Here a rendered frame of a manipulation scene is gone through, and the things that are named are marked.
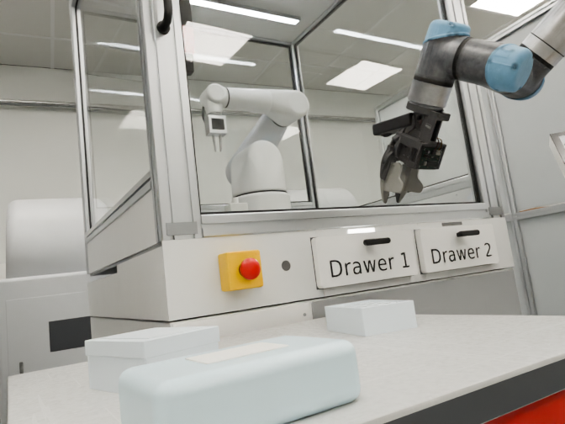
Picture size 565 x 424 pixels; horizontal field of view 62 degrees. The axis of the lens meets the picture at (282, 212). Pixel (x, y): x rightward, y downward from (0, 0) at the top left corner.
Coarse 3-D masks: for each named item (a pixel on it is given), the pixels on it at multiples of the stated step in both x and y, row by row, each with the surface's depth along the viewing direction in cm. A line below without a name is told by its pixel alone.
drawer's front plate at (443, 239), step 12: (432, 228) 119; (444, 228) 121; (456, 228) 123; (468, 228) 126; (480, 228) 128; (492, 228) 131; (420, 240) 116; (432, 240) 118; (444, 240) 120; (456, 240) 122; (468, 240) 125; (480, 240) 127; (492, 240) 130; (420, 252) 116; (456, 252) 122; (480, 252) 126; (492, 252) 129; (420, 264) 116; (432, 264) 116; (444, 264) 119; (456, 264) 121; (468, 264) 123; (480, 264) 126
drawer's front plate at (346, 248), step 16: (320, 240) 101; (336, 240) 103; (352, 240) 105; (400, 240) 112; (320, 256) 100; (336, 256) 102; (352, 256) 104; (368, 256) 107; (384, 256) 109; (400, 256) 112; (320, 272) 99; (336, 272) 101; (352, 272) 104; (384, 272) 108; (400, 272) 111; (416, 272) 113; (320, 288) 100
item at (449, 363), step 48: (240, 336) 82; (336, 336) 67; (384, 336) 62; (432, 336) 57; (480, 336) 53; (528, 336) 50; (48, 384) 56; (384, 384) 37; (432, 384) 35; (480, 384) 34; (528, 384) 37
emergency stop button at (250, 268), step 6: (246, 258) 86; (252, 258) 86; (240, 264) 85; (246, 264) 85; (252, 264) 85; (258, 264) 86; (240, 270) 85; (246, 270) 85; (252, 270) 85; (258, 270) 86; (246, 276) 85; (252, 276) 85
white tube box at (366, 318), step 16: (352, 304) 77; (368, 304) 73; (384, 304) 69; (400, 304) 66; (336, 320) 71; (352, 320) 66; (368, 320) 64; (384, 320) 64; (400, 320) 65; (368, 336) 63
